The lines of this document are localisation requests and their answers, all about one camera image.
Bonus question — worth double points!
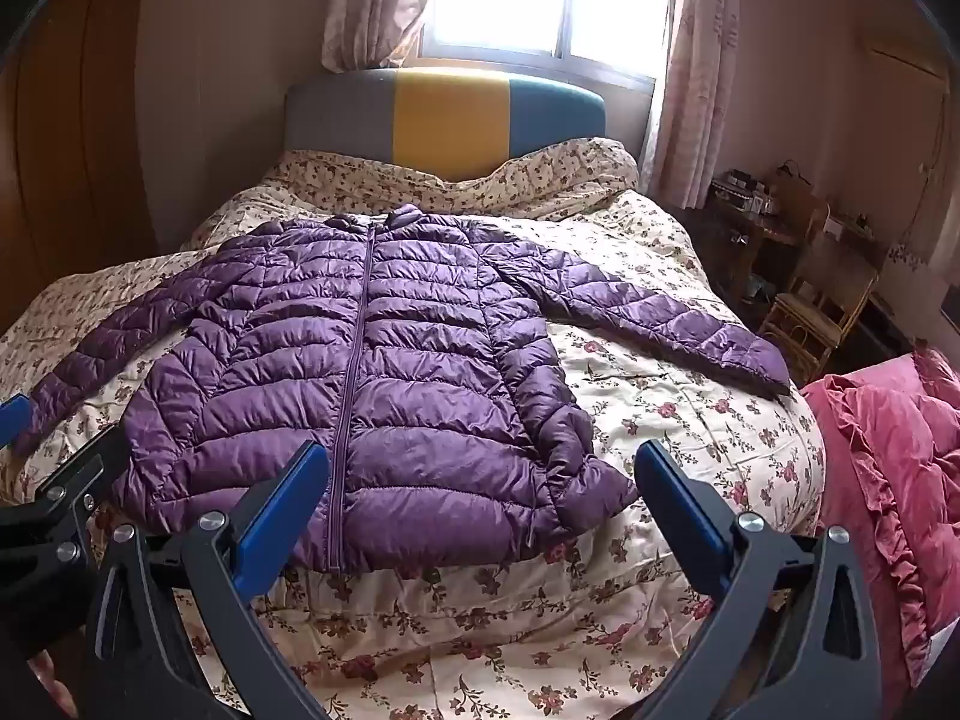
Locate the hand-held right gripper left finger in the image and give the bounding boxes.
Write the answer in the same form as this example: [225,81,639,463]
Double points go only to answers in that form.
[81,439,331,720]

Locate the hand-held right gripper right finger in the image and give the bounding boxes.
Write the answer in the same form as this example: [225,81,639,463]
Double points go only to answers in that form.
[634,439,882,720]

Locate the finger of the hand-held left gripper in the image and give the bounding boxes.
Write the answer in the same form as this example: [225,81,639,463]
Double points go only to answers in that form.
[0,396,32,452]
[15,426,132,541]

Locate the purple puffer jacket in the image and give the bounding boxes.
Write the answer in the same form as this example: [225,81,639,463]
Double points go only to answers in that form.
[13,204,792,572]

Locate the large floral print quilt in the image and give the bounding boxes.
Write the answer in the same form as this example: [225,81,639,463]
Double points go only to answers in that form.
[0,165,826,720]

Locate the pink ruffled blanket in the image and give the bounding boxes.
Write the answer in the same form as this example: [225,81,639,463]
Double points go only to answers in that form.
[799,345,960,691]

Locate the wooden chair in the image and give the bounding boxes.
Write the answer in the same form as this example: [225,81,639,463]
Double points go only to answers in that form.
[757,199,882,385]

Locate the wooden wardrobe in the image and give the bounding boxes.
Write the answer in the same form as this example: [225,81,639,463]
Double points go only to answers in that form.
[0,0,162,331]

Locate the cluttered wooden desk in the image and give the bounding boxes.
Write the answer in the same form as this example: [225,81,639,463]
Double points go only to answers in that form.
[703,172,826,305]

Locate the brown paper bag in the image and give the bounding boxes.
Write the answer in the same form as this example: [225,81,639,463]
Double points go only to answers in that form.
[765,163,818,220]

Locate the long pink patterned curtain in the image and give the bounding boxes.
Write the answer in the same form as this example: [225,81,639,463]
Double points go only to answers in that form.
[643,0,745,212]

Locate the grey yellow blue headboard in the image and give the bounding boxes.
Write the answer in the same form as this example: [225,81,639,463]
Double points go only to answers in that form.
[283,66,607,170]

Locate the short pink patterned curtain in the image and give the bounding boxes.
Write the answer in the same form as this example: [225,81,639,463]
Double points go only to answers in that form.
[321,0,443,74]

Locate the bright window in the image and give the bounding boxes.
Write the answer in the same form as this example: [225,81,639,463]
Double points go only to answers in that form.
[418,0,674,80]

